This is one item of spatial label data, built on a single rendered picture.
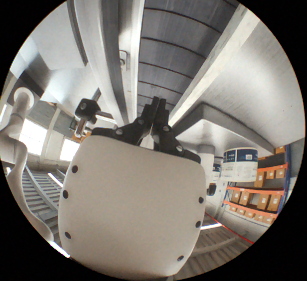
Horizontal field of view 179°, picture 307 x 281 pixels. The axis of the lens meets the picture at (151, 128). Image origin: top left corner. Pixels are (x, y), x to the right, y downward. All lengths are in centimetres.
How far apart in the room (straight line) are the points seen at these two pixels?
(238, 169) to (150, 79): 45
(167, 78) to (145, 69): 3
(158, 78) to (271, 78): 24
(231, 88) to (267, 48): 13
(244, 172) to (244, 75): 36
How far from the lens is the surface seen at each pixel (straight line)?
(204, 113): 25
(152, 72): 15
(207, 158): 43
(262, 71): 24
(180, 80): 15
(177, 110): 15
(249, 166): 49
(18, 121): 68
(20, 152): 61
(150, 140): 26
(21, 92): 83
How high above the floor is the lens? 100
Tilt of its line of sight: 20 degrees down
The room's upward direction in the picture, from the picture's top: 165 degrees counter-clockwise
